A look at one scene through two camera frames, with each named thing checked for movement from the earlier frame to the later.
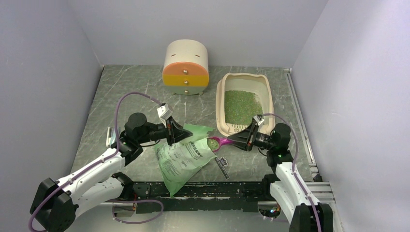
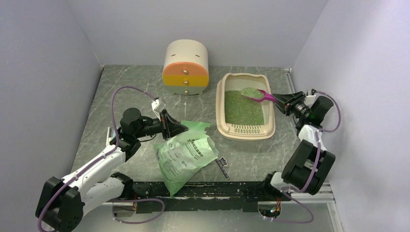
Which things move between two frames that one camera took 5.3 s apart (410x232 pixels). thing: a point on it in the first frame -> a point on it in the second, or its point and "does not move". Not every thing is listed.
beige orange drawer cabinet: (185, 71) does not move
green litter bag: (180, 161) does not move
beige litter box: (241, 97) does not move
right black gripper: (244, 138) -> (287, 101)
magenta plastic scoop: (214, 143) -> (257, 95)
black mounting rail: (201, 196) does not move
